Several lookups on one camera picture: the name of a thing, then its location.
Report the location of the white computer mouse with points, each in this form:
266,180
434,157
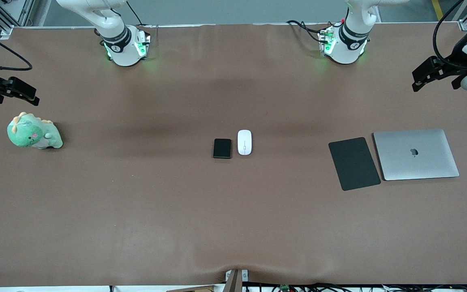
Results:
244,142

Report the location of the black phone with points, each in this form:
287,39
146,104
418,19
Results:
222,148

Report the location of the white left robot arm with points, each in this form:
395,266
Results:
349,44

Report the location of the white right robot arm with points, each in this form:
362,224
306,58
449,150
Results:
121,52

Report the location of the black mouse pad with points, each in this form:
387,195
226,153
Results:
354,163

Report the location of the green dinosaur plush toy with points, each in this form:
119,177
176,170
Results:
28,134

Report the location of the silver laptop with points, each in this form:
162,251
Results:
416,154

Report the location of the front camera mount bracket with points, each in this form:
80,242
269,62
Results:
235,280

